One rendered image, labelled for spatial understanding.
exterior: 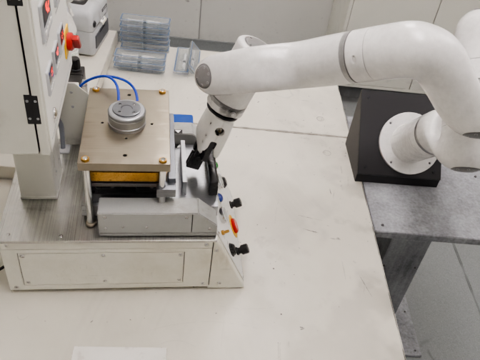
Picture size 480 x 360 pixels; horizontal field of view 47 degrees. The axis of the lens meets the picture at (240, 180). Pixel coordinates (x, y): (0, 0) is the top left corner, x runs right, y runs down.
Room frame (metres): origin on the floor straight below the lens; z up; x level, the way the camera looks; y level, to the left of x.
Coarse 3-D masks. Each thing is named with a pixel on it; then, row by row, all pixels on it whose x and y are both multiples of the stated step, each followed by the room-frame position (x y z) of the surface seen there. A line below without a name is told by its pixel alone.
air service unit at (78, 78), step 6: (72, 60) 1.15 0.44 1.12; (78, 60) 1.15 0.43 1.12; (72, 66) 1.15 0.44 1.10; (78, 66) 1.15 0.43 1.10; (72, 72) 1.14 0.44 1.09; (78, 72) 1.15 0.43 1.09; (84, 72) 1.17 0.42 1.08; (72, 78) 1.12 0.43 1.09; (78, 78) 1.12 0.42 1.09; (84, 78) 1.16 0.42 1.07; (78, 84) 1.09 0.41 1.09; (84, 84) 1.11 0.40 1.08; (84, 90) 1.11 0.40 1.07
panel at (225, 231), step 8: (224, 192) 1.08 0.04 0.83; (224, 200) 1.04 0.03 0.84; (232, 200) 1.13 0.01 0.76; (216, 216) 0.89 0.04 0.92; (232, 216) 1.04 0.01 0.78; (224, 224) 0.93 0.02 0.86; (224, 232) 0.87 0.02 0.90; (232, 232) 0.96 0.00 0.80; (224, 240) 0.86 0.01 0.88; (232, 240) 0.93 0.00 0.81; (232, 256) 0.86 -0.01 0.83; (240, 256) 0.93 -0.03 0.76; (240, 264) 0.89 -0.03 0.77; (240, 272) 0.86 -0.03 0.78
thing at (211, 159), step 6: (210, 156) 1.00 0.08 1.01; (210, 162) 0.98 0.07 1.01; (210, 168) 0.96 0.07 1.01; (210, 174) 0.93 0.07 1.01; (216, 174) 0.94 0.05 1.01; (210, 180) 0.92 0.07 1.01; (216, 180) 0.92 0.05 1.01; (210, 186) 0.91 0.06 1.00; (216, 186) 0.91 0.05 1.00; (210, 192) 0.91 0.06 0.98; (216, 192) 0.91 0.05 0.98
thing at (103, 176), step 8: (96, 176) 0.83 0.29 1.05; (104, 176) 0.83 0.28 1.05; (112, 176) 0.84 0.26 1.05; (120, 176) 0.84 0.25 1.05; (128, 176) 0.84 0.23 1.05; (136, 176) 0.85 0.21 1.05; (144, 176) 0.85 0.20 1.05; (152, 176) 0.85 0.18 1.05; (96, 184) 0.83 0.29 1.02; (104, 184) 0.83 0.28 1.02; (112, 184) 0.84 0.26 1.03; (120, 184) 0.84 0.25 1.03; (128, 184) 0.84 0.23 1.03; (136, 184) 0.85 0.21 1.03; (144, 184) 0.85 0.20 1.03; (152, 184) 0.85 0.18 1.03
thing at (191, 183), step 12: (180, 156) 1.02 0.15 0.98; (180, 168) 0.99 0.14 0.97; (204, 168) 1.00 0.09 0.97; (180, 180) 0.94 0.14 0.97; (192, 180) 0.95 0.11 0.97; (204, 180) 0.96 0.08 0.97; (180, 192) 0.90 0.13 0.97; (192, 192) 0.91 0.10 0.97; (204, 192) 0.92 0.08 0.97; (84, 204) 0.82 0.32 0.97; (96, 204) 0.83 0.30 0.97; (216, 204) 0.88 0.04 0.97
